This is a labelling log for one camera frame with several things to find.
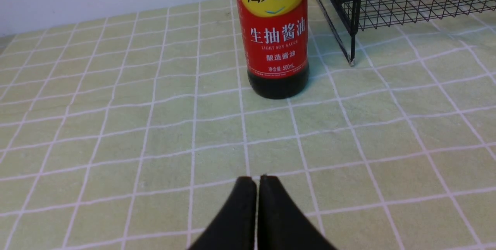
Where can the light soy sauce bottle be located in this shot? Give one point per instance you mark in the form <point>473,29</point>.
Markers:
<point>275,39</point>

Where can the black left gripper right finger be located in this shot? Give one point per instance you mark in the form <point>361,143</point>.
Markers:
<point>280,224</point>

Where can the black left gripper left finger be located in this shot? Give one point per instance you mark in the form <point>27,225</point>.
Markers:
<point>233,228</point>

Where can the green checkered tablecloth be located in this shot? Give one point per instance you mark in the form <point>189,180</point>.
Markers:
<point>128,133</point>

